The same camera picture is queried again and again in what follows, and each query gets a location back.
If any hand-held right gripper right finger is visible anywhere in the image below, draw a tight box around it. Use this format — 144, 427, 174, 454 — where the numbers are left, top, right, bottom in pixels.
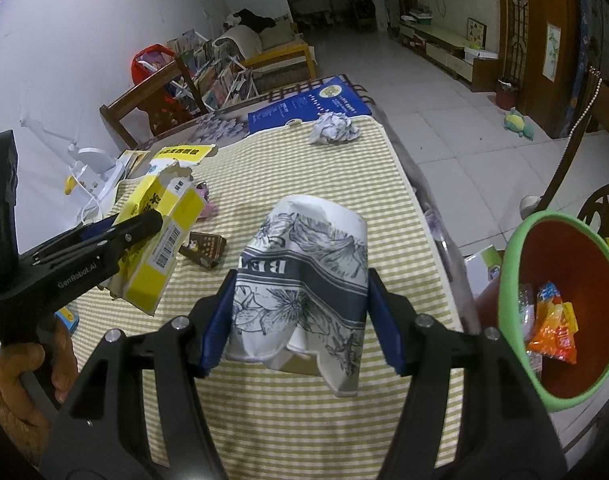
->
367, 267, 568, 480

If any small red waste basket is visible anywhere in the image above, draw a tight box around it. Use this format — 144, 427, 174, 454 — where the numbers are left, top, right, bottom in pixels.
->
495, 78, 519, 109

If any small brown box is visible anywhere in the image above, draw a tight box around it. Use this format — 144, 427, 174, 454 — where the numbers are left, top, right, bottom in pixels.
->
178, 231, 228, 269

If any crumpled paper ball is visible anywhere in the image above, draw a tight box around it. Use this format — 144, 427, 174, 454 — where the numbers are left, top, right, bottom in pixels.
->
308, 111, 361, 147

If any white round object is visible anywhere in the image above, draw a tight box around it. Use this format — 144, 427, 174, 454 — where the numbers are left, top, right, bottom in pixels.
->
519, 194, 543, 219

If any white magazine rack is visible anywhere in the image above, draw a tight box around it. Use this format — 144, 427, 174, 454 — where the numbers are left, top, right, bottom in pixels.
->
166, 29, 261, 112

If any green stuffed toy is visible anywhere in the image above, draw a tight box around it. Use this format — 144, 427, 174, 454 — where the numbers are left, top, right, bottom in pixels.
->
503, 107, 536, 141

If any carved wooden chair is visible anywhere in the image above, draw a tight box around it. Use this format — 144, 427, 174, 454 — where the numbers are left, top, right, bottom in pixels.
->
538, 64, 609, 262

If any yellow wooden armchair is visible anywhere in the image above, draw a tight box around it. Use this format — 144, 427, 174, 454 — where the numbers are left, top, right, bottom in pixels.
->
241, 41, 318, 92

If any red bag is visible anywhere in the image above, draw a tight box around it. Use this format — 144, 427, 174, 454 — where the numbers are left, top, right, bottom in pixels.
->
130, 43, 178, 87

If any green bin with red inside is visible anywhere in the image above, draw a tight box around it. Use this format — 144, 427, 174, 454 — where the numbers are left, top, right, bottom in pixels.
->
498, 210, 609, 414

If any blue yellow packet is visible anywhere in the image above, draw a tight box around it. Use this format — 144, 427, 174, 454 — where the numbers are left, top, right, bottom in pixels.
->
54, 309, 81, 335

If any large blue book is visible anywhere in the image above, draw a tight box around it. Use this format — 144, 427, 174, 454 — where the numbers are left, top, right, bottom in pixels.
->
247, 74, 375, 136

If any long television cabinet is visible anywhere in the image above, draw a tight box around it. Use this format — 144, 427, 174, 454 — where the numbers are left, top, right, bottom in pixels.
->
398, 14, 501, 94

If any framed geometric picture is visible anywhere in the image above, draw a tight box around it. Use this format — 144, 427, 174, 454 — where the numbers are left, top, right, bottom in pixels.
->
466, 17, 488, 49

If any tall flower painting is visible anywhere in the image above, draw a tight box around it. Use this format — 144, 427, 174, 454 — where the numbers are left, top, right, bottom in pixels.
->
541, 22, 563, 83

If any floral print paper cup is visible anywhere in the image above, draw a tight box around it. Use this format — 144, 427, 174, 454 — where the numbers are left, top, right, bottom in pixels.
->
223, 195, 370, 399

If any blue red candy wrapper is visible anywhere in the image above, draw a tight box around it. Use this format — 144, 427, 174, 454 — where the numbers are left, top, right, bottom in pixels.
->
536, 281, 561, 307

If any dark wooden chair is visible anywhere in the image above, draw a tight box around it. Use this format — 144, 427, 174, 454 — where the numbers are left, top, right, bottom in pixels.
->
99, 59, 211, 149

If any white plastic appliance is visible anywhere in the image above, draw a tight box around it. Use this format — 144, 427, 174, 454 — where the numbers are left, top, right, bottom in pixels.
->
21, 119, 131, 227

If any orange snack wrapper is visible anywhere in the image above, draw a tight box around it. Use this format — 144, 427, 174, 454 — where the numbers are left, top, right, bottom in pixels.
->
526, 299, 581, 367

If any yellow white torn box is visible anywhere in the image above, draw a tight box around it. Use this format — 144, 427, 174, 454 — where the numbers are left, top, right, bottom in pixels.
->
98, 143, 218, 317

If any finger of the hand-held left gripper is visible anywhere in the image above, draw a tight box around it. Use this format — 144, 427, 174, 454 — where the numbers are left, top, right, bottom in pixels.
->
18, 208, 164, 275

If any white green box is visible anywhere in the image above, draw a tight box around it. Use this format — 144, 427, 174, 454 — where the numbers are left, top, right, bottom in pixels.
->
463, 244, 503, 302

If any person's left hand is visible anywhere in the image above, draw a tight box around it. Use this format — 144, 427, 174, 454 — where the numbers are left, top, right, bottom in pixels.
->
0, 317, 80, 407

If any white bead string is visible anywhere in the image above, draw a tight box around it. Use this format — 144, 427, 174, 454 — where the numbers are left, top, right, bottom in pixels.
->
565, 66, 601, 137

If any beige sofa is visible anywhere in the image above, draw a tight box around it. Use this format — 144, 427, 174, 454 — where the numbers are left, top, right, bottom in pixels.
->
218, 9, 306, 52

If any purple plastic bag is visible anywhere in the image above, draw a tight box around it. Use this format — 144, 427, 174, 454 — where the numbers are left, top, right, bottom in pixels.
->
193, 181, 221, 219

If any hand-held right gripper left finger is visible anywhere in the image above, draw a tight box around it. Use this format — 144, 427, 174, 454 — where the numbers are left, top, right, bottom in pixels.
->
39, 269, 238, 480

